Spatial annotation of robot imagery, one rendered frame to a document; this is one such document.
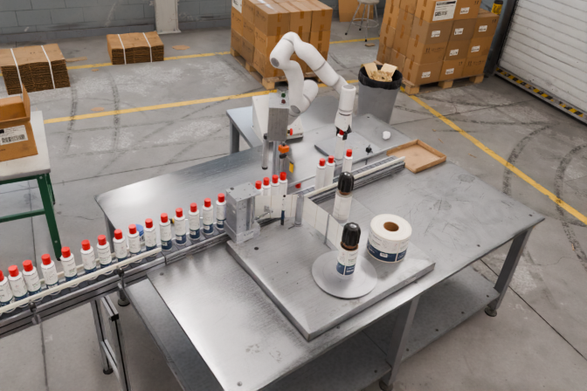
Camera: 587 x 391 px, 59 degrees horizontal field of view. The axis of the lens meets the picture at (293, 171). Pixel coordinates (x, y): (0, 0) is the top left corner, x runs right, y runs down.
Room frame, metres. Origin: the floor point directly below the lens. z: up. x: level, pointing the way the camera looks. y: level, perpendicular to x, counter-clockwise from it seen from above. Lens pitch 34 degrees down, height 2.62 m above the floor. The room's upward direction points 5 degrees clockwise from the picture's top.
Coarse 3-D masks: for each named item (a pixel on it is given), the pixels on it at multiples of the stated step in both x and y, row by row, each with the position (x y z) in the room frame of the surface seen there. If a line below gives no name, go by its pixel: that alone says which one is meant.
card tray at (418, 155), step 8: (408, 144) 3.13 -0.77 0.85; (416, 144) 3.17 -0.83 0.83; (424, 144) 3.13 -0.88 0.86; (392, 152) 3.03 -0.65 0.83; (400, 152) 3.04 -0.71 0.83; (408, 152) 3.05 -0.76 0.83; (416, 152) 3.06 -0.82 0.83; (424, 152) 3.07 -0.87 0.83; (432, 152) 3.07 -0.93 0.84; (440, 152) 3.03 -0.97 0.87; (408, 160) 2.95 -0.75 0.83; (416, 160) 2.96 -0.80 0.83; (424, 160) 2.97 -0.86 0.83; (432, 160) 2.98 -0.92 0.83; (440, 160) 2.95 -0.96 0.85; (408, 168) 2.84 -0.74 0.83; (416, 168) 2.80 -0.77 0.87; (424, 168) 2.85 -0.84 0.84
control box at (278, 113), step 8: (272, 96) 2.39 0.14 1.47; (288, 96) 2.43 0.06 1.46; (272, 104) 2.31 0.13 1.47; (280, 104) 2.31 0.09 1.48; (288, 104) 2.33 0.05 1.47; (272, 112) 2.27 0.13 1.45; (280, 112) 2.27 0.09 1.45; (288, 112) 2.28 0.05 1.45; (272, 120) 2.27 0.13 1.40; (280, 120) 2.27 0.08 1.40; (272, 128) 2.27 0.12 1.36; (280, 128) 2.28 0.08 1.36; (272, 136) 2.27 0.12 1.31; (280, 136) 2.28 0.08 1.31
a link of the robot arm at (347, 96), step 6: (342, 90) 2.72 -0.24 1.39; (348, 90) 2.71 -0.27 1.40; (354, 90) 2.72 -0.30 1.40; (342, 96) 2.72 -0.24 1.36; (348, 96) 2.71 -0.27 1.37; (354, 96) 2.73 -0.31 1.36; (342, 102) 2.71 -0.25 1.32; (348, 102) 2.71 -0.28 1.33; (342, 108) 2.71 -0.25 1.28; (348, 108) 2.71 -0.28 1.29
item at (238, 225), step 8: (232, 200) 1.96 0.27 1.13; (248, 200) 2.00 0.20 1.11; (232, 208) 1.96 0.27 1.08; (240, 208) 1.94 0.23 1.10; (248, 208) 1.99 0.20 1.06; (232, 216) 1.96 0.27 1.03; (240, 216) 1.94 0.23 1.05; (248, 216) 1.99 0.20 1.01; (224, 224) 2.02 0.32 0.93; (232, 224) 1.96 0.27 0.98; (240, 224) 1.94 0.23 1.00; (248, 224) 1.99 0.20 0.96; (256, 224) 2.02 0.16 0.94; (232, 232) 1.96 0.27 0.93; (240, 232) 1.94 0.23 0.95; (248, 232) 1.97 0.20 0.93; (256, 232) 2.00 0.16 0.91
